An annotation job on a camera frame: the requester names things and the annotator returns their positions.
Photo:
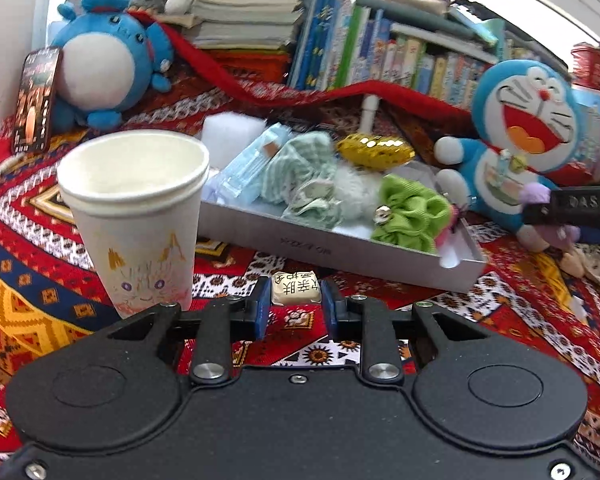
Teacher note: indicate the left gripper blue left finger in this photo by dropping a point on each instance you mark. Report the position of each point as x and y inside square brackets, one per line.
[259, 305]

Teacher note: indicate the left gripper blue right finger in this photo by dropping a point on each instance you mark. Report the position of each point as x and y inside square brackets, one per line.
[333, 305]

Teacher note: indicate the small candy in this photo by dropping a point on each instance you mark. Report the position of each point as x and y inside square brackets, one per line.
[292, 289]

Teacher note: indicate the blue face mask pack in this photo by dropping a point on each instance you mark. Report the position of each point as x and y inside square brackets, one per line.
[240, 182]

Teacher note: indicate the green gingham scrunchie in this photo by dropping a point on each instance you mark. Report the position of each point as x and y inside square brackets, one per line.
[301, 176]

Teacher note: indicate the white fluffy plush toy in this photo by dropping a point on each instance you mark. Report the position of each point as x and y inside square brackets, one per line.
[355, 192]

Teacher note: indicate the lime green scrunchie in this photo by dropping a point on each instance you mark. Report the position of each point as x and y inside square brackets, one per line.
[409, 214]

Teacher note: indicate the white foam block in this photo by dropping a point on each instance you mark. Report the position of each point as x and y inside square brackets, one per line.
[227, 134]

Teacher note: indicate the gold sequin heart cushion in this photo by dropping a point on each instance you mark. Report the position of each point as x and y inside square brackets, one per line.
[377, 153]

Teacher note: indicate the purple small plush toy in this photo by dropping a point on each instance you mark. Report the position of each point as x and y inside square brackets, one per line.
[535, 202]

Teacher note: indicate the brown haired doll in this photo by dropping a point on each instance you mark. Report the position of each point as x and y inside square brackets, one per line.
[582, 261]

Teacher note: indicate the white shallow cardboard box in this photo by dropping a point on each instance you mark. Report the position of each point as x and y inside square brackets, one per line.
[456, 265]

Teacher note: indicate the Doraemon plush toy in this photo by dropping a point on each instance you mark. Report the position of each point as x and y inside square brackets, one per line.
[529, 125]

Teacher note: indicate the pink scrunchie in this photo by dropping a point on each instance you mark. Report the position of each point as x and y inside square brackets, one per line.
[457, 215]

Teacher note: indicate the red plastic basket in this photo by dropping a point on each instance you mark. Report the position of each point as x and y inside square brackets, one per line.
[586, 66]

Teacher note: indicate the white paper cup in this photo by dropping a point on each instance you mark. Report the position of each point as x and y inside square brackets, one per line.
[135, 198]

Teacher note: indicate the white pvc pipe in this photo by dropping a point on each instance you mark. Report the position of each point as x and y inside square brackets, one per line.
[369, 109]

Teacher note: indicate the patterned red tablecloth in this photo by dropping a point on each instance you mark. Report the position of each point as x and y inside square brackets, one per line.
[47, 301]

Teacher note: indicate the red plastic crate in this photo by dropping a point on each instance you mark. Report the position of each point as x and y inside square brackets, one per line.
[257, 65]

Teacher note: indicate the row of upright books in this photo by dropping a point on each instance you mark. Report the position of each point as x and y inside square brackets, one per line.
[439, 53]

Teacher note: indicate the blue round plush toy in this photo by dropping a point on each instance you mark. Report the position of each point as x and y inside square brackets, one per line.
[108, 61]

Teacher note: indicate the stack of lying books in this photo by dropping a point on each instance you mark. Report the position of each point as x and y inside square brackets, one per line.
[237, 24]

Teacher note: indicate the smartphone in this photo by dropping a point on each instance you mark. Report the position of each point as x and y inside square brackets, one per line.
[36, 94]

